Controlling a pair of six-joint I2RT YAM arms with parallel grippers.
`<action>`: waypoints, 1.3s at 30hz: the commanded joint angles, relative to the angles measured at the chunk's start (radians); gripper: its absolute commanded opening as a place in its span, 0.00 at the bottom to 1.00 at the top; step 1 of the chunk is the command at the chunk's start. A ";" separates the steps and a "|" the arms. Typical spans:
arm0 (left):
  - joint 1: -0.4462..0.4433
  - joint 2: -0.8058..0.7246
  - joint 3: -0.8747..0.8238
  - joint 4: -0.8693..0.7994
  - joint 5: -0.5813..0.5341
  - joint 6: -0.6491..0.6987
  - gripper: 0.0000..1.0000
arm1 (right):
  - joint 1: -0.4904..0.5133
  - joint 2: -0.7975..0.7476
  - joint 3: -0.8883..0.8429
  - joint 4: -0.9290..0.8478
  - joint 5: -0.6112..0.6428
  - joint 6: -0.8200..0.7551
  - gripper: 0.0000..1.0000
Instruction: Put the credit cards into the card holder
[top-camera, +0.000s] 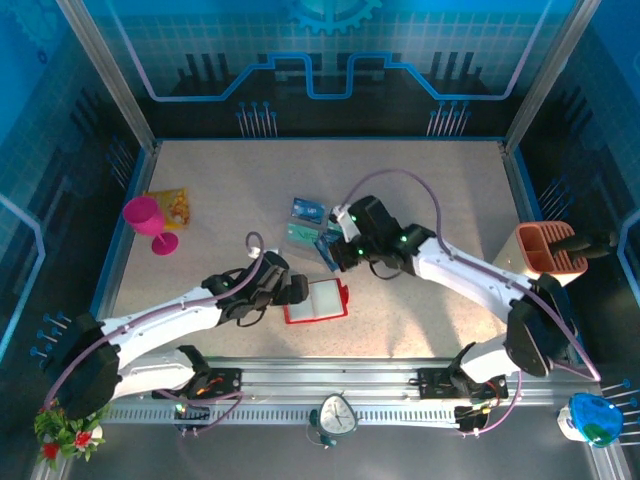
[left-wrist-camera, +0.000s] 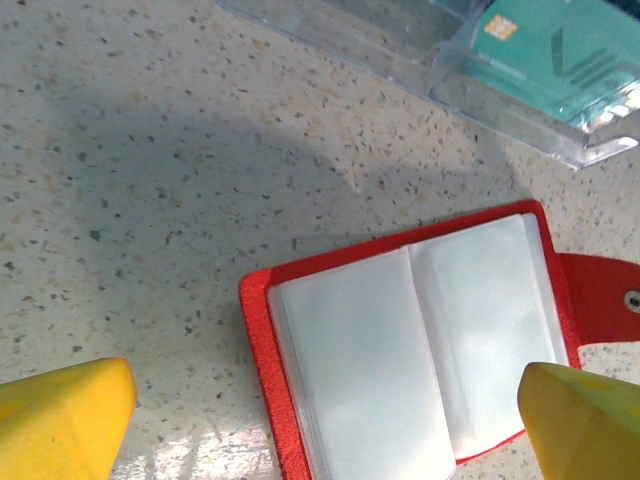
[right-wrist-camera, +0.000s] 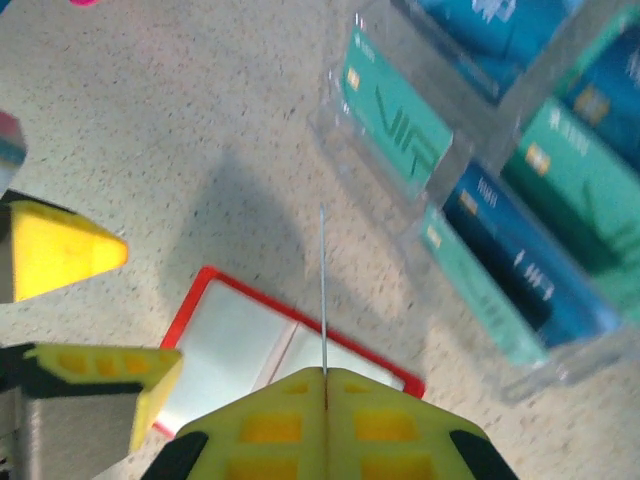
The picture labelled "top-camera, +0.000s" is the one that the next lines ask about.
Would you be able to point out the white and orange knife block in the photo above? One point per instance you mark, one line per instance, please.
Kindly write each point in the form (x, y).
(510, 257)

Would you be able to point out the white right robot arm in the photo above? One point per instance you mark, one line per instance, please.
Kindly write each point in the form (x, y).
(475, 275)

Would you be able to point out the yellow snack packet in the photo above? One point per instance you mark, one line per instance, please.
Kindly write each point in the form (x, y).
(177, 205)

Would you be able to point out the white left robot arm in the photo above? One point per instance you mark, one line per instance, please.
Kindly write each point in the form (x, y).
(160, 325)

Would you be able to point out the artificial plant with red flowers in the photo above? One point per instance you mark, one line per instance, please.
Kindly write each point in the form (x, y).
(65, 435)

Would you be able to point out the aluminium frame post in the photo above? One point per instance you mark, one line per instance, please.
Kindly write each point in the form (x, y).
(110, 75)
(550, 75)

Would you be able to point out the teal wipes packet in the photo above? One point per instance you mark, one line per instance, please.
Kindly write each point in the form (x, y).
(326, 247)
(302, 234)

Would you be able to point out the red card holder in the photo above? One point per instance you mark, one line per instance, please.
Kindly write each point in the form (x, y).
(325, 300)

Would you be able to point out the pink plastic goblet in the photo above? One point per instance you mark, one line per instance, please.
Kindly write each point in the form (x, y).
(145, 215)

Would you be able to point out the blue wipes packet top left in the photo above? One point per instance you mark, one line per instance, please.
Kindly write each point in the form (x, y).
(309, 210)

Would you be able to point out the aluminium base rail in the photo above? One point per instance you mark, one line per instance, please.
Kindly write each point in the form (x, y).
(325, 375)

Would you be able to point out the white triangular alarm clock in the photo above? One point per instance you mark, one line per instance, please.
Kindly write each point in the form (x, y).
(337, 414)

